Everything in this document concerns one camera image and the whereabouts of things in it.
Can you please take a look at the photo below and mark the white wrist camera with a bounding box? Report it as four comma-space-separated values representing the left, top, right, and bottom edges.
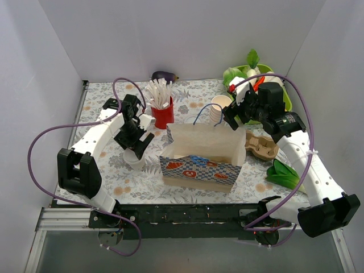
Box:
139, 113, 156, 131
228, 76, 251, 106

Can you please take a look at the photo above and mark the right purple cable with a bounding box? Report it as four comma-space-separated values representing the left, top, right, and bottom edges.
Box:
231, 73, 314, 247

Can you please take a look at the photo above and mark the toy bok choy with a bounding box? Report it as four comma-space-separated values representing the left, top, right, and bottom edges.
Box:
266, 159, 300, 190

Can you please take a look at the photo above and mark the blue checkered paper bag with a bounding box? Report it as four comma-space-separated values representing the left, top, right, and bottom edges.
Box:
159, 121, 246, 193

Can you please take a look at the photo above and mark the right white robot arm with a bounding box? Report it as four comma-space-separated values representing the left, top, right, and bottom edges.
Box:
222, 80, 361, 238

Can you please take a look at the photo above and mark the red straw holder cup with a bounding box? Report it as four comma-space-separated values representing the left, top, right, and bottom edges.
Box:
151, 97, 175, 129

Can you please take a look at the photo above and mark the white paper coffee cup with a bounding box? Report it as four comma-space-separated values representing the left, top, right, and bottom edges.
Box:
123, 149, 146, 171

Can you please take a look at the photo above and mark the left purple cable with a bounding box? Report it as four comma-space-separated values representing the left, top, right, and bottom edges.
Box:
27, 77, 147, 257

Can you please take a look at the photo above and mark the toy green lettuce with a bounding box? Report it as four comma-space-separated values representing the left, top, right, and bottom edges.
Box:
223, 67, 247, 88

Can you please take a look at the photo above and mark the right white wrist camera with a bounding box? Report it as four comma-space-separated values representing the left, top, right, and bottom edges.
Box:
228, 76, 251, 106

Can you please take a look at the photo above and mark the purple toy eggplant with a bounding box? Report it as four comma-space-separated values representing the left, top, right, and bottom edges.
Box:
151, 71, 179, 84

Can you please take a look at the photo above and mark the stack of paper cups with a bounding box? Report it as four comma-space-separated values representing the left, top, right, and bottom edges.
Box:
209, 95, 232, 125

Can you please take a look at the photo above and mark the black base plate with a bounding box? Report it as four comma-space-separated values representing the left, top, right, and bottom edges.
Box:
88, 204, 258, 240

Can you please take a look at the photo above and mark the aluminium rail frame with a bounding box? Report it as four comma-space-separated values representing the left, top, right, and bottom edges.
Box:
26, 206, 355, 272

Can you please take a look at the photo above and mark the green plastic basket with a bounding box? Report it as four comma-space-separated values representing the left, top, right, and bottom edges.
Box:
236, 64, 292, 111

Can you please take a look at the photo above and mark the purple cable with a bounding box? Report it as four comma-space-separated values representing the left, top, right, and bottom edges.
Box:
27, 77, 147, 257
231, 73, 314, 247

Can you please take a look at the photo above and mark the white wrapped straws bundle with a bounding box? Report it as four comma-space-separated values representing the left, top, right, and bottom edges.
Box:
146, 78, 172, 110

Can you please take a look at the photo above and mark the toy red chili pepper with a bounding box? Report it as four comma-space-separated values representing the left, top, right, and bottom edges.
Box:
253, 76, 265, 92

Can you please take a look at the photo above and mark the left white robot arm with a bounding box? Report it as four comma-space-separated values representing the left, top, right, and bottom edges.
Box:
57, 94, 154, 228

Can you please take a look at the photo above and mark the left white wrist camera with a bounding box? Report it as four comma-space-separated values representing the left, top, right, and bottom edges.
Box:
139, 113, 156, 131

